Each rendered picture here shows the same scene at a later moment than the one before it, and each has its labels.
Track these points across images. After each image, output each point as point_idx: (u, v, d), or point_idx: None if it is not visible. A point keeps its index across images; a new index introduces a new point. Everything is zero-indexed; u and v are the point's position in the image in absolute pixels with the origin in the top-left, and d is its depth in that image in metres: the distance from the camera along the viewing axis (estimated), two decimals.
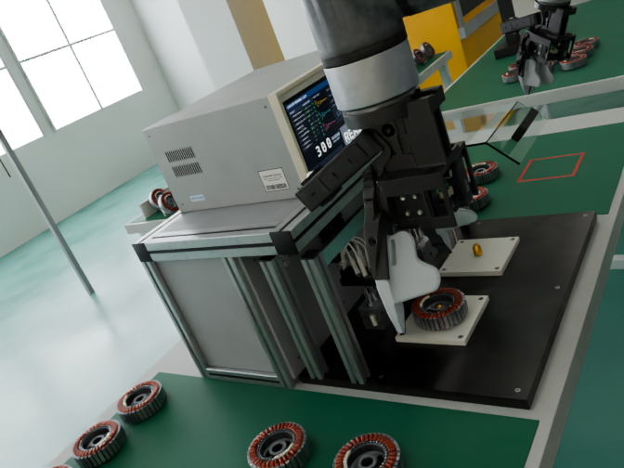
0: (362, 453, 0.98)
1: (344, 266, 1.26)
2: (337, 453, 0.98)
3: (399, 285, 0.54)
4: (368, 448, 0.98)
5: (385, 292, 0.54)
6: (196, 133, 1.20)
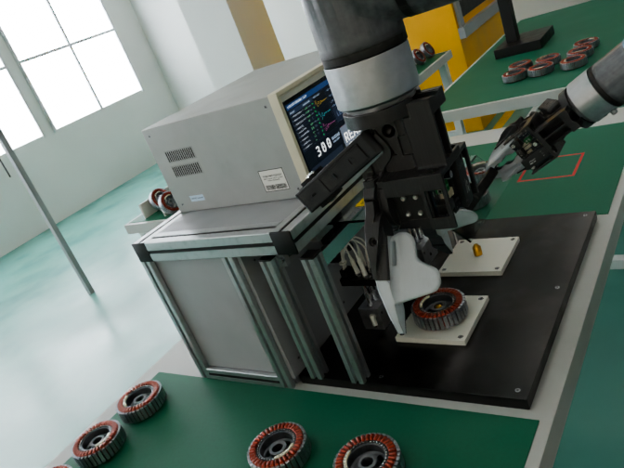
0: (362, 453, 0.98)
1: (344, 266, 1.26)
2: (337, 453, 0.98)
3: (399, 286, 0.54)
4: (368, 448, 0.98)
5: (385, 292, 0.54)
6: (196, 133, 1.20)
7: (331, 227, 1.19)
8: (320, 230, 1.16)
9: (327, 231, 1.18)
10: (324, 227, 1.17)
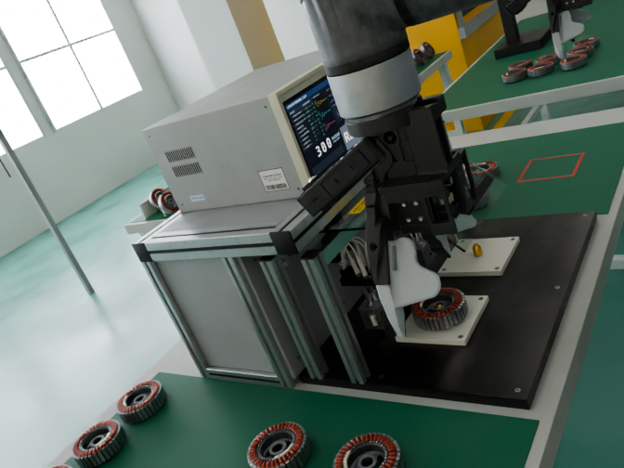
0: (362, 453, 0.98)
1: (344, 266, 1.26)
2: (337, 453, 0.98)
3: (400, 291, 0.54)
4: (368, 448, 0.98)
5: (386, 296, 0.55)
6: (196, 133, 1.20)
7: (323, 235, 1.17)
8: (313, 238, 1.14)
9: (319, 239, 1.16)
10: (317, 235, 1.15)
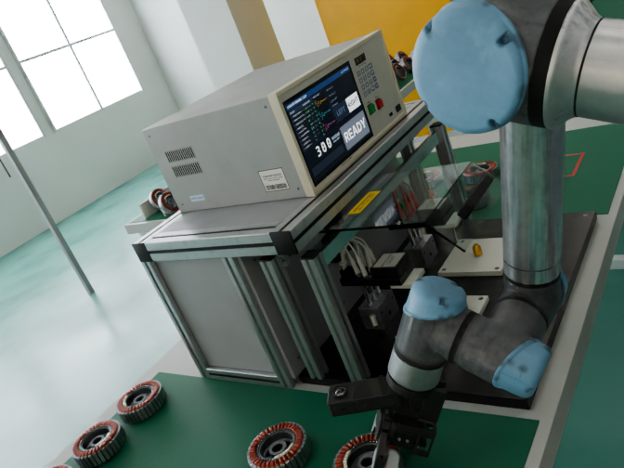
0: (362, 453, 0.98)
1: (344, 266, 1.26)
2: (337, 453, 0.98)
3: None
4: (368, 448, 0.98)
5: None
6: (196, 133, 1.20)
7: (323, 235, 1.17)
8: (313, 238, 1.14)
9: (319, 239, 1.16)
10: (317, 235, 1.15)
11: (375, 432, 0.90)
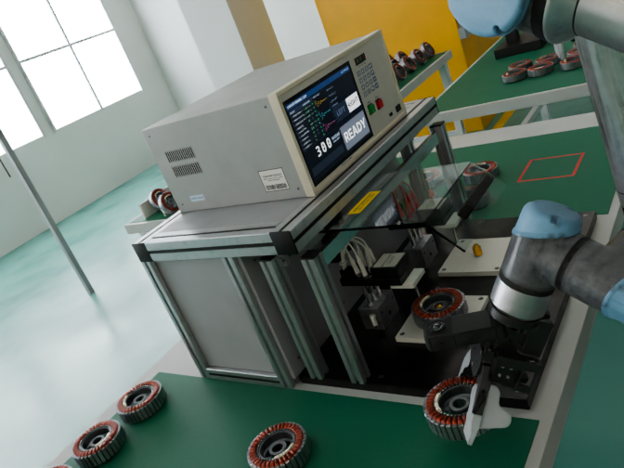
0: (451, 396, 0.95)
1: (344, 266, 1.26)
2: (425, 396, 0.95)
3: (484, 419, 0.85)
4: (457, 390, 0.95)
5: (476, 422, 0.84)
6: (196, 133, 1.20)
7: (323, 235, 1.17)
8: (313, 238, 1.14)
9: (319, 239, 1.16)
10: (317, 235, 1.15)
11: (473, 369, 0.87)
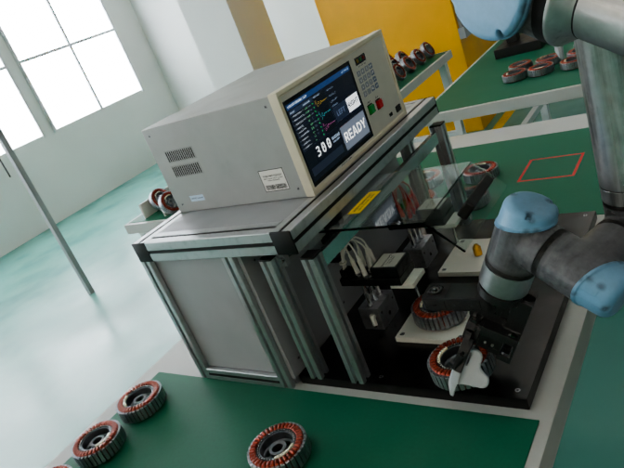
0: None
1: (344, 266, 1.26)
2: (435, 347, 1.07)
3: (463, 376, 0.96)
4: None
5: (455, 377, 0.96)
6: (196, 133, 1.20)
7: (323, 235, 1.17)
8: (313, 238, 1.14)
9: (319, 239, 1.16)
10: (317, 235, 1.15)
11: None
